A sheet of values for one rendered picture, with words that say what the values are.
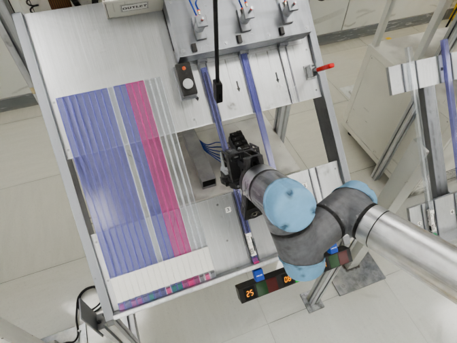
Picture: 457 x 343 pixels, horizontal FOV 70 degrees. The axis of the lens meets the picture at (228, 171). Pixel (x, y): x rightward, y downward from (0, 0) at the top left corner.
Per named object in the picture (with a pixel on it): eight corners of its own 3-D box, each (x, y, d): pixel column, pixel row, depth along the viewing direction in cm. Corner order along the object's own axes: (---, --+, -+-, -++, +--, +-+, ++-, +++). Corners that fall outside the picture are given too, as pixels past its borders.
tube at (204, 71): (257, 260, 85) (258, 262, 84) (252, 263, 85) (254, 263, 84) (205, 68, 82) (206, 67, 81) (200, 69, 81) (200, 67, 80)
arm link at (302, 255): (349, 254, 60) (334, 203, 56) (307, 292, 55) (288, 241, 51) (317, 241, 66) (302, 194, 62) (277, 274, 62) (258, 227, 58)
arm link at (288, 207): (283, 247, 50) (266, 201, 47) (257, 219, 60) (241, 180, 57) (326, 224, 52) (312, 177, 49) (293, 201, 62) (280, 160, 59)
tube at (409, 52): (434, 236, 90) (437, 237, 89) (430, 237, 90) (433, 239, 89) (408, 47, 82) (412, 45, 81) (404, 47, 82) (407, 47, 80)
